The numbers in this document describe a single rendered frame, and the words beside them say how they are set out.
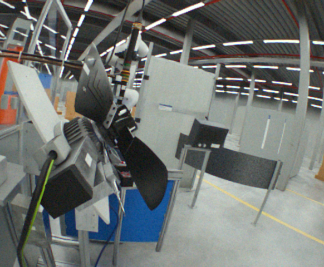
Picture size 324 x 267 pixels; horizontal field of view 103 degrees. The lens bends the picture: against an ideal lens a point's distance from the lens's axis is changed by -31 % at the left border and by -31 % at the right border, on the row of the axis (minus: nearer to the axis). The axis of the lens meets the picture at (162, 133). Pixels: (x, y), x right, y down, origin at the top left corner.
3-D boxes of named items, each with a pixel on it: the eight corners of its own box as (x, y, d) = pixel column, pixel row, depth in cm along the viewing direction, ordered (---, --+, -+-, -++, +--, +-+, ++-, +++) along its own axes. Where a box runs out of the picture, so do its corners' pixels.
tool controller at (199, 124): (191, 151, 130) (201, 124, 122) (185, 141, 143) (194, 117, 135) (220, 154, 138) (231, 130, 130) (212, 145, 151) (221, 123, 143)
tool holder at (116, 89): (114, 98, 73) (119, 75, 71) (105, 97, 77) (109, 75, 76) (131, 101, 80) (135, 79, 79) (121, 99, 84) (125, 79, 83)
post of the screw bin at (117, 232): (113, 266, 116) (122, 184, 104) (112, 263, 118) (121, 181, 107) (117, 265, 117) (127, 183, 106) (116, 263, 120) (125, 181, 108)
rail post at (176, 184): (156, 252, 145) (175, 179, 134) (155, 249, 149) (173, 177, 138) (160, 251, 146) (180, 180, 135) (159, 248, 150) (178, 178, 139)
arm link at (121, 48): (119, 32, 107) (106, 54, 90) (141, 40, 113) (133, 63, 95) (115, 43, 114) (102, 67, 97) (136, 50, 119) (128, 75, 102)
